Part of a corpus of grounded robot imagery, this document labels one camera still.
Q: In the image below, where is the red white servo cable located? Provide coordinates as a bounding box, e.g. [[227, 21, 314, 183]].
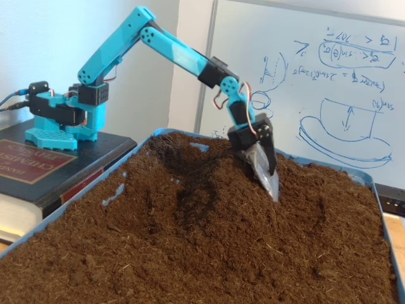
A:
[[212, 81, 263, 137]]

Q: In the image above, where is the blue cable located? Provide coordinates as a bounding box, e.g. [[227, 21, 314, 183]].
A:
[[0, 89, 30, 107]]

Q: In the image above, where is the brown soil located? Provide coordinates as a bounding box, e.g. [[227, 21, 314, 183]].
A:
[[0, 131, 399, 304]]

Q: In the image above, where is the blue plastic tray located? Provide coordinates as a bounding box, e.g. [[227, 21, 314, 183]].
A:
[[0, 128, 405, 304]]

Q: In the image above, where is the black perforated basket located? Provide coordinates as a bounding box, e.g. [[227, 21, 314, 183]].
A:
[[375, 182, 405, 218]]

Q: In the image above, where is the whiteboard with blue drawings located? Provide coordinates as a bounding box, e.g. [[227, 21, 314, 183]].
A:
[[194, 0, 405, 187]]

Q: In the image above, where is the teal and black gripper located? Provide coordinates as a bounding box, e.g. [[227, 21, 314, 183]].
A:
[[226, 94, 281, 203]]

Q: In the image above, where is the black cable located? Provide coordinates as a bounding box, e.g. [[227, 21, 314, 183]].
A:
[[0, 101, 30, 111]]

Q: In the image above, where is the black chemistry physics handbook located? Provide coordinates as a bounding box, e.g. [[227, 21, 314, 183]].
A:
[[0, 118, 139, 244]]

